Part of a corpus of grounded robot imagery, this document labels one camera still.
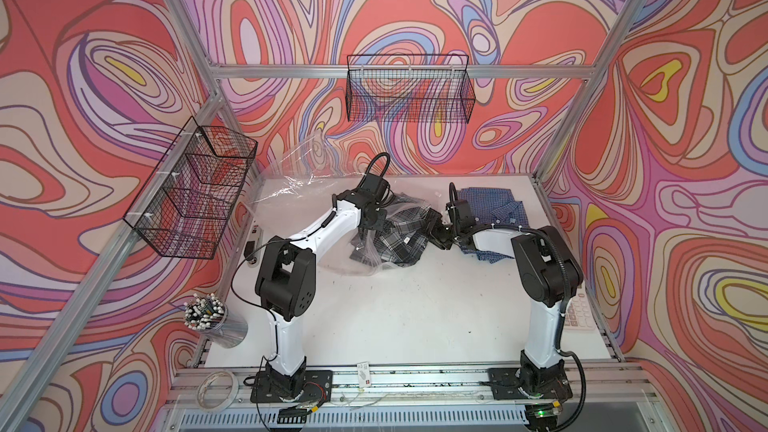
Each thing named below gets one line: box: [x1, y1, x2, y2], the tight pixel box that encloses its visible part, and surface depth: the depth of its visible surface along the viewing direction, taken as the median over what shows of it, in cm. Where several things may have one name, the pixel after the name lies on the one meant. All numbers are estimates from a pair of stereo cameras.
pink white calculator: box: [564, 285, 598, 331], surface depth 86 cm
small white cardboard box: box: [357, 361, 371, 388], surface depth 76 cm
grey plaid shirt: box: [350, 194, 431, 267], surface depth 100 cm
